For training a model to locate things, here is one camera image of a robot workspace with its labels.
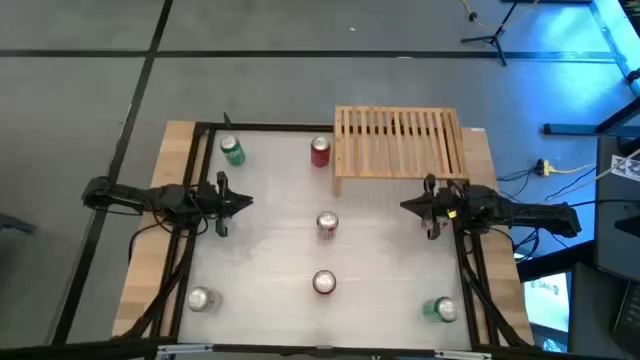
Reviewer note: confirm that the silver metal bracket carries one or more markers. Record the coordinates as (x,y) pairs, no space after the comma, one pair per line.
(185,348)
(462,355)

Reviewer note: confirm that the wooden slatted shelf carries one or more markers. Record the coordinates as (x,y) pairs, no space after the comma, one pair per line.
(395,150)

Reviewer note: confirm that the grey object on floor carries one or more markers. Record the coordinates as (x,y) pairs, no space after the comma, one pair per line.
(15,222)

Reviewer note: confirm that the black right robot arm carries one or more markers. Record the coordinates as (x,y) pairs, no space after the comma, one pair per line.
(525,215)

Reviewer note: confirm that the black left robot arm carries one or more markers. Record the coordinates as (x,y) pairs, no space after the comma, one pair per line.
(125,196)

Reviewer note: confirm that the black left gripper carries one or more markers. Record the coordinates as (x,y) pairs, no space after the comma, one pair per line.
(222,202)

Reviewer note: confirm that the black aluminium table frame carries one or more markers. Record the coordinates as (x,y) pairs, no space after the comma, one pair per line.
(275,127)

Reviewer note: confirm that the black desk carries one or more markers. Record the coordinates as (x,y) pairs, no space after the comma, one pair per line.
(615,225)

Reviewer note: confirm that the black tripod stand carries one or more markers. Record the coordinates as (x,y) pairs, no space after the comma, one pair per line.
(495,37)

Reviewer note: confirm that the red Coke Zero can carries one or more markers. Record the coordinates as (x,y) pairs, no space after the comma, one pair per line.
(324,283)
(320,152)

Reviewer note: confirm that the black keyboard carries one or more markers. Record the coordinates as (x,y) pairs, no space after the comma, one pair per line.
(631,310)

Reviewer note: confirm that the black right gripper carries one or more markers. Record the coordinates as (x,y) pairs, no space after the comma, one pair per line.
(434,205)

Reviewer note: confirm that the black T-shaped table base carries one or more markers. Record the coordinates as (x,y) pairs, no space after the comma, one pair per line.
(575,130)

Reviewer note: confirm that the yellow and black power plug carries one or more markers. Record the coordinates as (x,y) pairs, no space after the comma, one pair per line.
(544,167)

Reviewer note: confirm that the computer monitor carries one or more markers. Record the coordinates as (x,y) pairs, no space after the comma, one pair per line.
(547,300)

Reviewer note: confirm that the black computer tower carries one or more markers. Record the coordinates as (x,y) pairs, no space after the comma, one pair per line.
(590,310)

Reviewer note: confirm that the white marker tag paper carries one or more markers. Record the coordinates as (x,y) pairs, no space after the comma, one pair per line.
(627,169)

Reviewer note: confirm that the silver Diet Coke can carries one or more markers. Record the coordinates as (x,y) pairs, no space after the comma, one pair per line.
(202,299)

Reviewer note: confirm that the green Sprite can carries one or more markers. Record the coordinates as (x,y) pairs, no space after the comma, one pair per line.
(232,151)
(440,309)

